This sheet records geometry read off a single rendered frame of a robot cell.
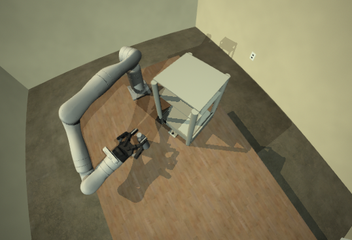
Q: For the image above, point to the grey metal shelving unit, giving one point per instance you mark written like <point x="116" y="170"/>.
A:
<point x="190" y="87"/>

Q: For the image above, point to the grey bottle with cap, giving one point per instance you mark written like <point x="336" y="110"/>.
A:
<point x="140" y="137"/>

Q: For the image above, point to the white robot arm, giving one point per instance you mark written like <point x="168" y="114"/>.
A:
<point x="72" y="111"/>

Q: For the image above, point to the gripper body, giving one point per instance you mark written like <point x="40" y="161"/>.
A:
<point x="121" y="153"/>

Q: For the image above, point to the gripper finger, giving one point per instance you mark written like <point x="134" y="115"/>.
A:
<point x="127" y="135"/>
<point x="140" y="145"/>

